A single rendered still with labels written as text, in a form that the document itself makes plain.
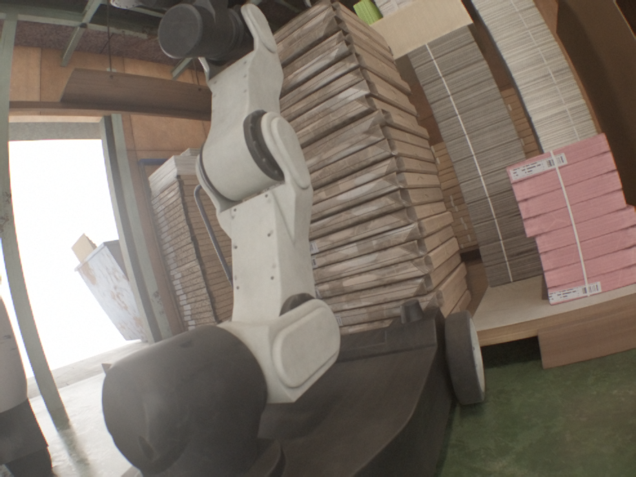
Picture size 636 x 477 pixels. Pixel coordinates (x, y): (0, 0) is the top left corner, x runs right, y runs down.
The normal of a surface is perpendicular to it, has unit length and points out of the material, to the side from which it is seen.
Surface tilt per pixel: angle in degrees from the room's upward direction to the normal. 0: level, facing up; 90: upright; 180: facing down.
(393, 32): 91
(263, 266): 68
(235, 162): 110
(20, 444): 90
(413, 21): 91
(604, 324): 90
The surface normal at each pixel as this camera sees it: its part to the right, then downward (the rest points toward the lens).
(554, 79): -0.56, 0.14
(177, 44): -0.29, 0.44
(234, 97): -0.51, -0.26
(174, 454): 0.60, 0.19
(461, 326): -0.45, -0.78
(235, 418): 0.85, -0.29
